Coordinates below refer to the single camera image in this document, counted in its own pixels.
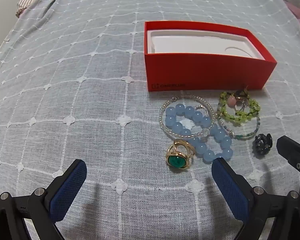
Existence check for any gold ring with green stone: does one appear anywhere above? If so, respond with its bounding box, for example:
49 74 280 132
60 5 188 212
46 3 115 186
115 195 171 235
167 140 196 171

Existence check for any black flower hair clip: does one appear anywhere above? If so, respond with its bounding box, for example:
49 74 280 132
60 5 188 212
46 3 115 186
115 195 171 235
252 134 273 155

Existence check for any blue bead bracelet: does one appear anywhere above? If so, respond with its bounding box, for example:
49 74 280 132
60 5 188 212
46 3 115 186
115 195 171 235
164 103 233 162

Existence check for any clear small bead bracelet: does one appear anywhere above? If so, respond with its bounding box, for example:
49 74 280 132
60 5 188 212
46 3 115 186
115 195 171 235
159 95 215 139

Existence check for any grey cloth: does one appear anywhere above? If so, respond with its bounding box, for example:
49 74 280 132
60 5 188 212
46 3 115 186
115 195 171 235
20 0 69 38

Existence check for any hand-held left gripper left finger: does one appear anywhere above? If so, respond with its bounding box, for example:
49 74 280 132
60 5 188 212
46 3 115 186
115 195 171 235
0 159 87 240

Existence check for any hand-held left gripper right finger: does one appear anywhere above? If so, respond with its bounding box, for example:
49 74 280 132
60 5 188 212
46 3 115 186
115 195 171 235
212 157 300 240

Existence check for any red cardboard box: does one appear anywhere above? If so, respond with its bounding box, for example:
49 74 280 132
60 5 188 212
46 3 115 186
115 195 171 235
144 21 277 92

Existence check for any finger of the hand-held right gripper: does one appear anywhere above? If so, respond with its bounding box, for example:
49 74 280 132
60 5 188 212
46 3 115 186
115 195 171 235
276 135 300 198

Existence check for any thin seed bead bracelet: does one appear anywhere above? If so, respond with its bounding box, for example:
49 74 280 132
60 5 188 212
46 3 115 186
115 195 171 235
216 112 261 140

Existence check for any green bead bracelet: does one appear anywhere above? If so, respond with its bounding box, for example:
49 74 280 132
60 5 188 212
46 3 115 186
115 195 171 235
217 92 261 123

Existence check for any pink pillow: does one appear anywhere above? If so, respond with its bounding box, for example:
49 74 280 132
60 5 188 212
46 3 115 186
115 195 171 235
284 0 300 39

